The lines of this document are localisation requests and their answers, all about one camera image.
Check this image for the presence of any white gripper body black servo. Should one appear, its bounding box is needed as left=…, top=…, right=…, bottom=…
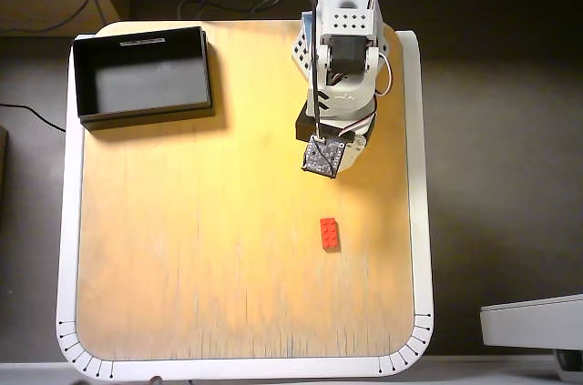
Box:
left=294, top=101, right=375, bottom=173

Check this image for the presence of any red lego block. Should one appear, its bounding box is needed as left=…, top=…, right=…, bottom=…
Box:
left=319, top=217, right=342, bottom=253

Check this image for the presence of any black rectangular bin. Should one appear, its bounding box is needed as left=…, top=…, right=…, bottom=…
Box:
left=72, top=25, right=215, bottom=131

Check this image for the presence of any white table rim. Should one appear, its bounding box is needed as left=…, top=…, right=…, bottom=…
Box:
left=55, top=20, right=435, bottom=382

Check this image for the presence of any white plastic device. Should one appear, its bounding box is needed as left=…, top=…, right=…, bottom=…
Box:
left=479, top=293, right=583, bottom=352

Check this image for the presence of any brown box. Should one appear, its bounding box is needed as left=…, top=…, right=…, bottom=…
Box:
left=0, top=125, right=9, bottom=204

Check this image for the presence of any black wrist camera board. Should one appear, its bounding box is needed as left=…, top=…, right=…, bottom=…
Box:
left=300, top=133, right=346, bottom=179

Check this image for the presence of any black camera cable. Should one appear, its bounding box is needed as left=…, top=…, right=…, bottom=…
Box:
left=177, top=0, right=322, bottom=143

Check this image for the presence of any white servo wire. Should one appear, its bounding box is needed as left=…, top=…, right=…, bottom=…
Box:
left=375, top=51, right=394, bottom=97

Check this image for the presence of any black cable on floor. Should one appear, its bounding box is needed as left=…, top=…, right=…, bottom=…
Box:
left=0, top=102, right=67, bottom=134

